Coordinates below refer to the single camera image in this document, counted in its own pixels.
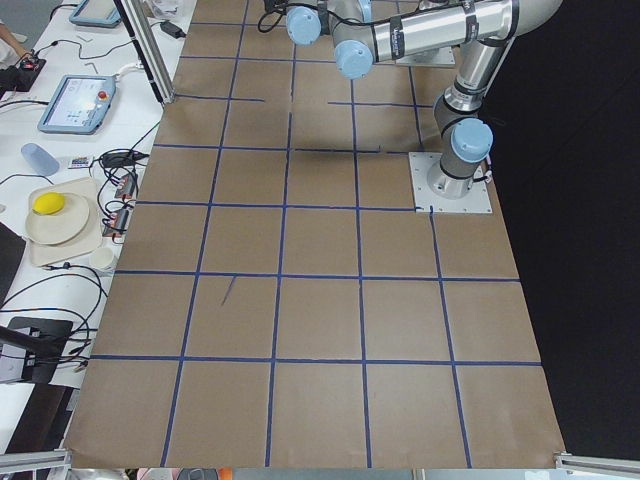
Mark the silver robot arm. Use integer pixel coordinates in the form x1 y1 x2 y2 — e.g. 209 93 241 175
319 0 560 200
258 1 373 46

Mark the white paper cup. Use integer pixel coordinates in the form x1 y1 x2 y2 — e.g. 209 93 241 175
89 247 118 273

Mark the black power adapter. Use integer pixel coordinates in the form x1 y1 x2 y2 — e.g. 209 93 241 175
160 20 186 39

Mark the beige plate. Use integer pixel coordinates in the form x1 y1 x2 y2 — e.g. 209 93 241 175
25 193 90 245

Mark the yellow lemon toy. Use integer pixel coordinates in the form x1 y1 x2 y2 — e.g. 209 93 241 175
32 192 66 216

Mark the blue teach pendant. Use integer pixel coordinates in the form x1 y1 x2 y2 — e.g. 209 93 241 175
37 75 116 135
69 0 121 29

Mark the beige tray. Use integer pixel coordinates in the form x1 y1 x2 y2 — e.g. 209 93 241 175
25 177 102 267

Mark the blue plastic cup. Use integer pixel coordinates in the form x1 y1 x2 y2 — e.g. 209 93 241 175
21 143 60 176

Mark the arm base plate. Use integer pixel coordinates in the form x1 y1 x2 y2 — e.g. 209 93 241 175
395 47 456 68
409 152 493 214

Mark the aluminium frame post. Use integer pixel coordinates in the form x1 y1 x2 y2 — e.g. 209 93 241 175
114 0 175 105

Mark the black camera stand base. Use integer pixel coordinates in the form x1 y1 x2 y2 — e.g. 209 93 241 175
1 316 73 384

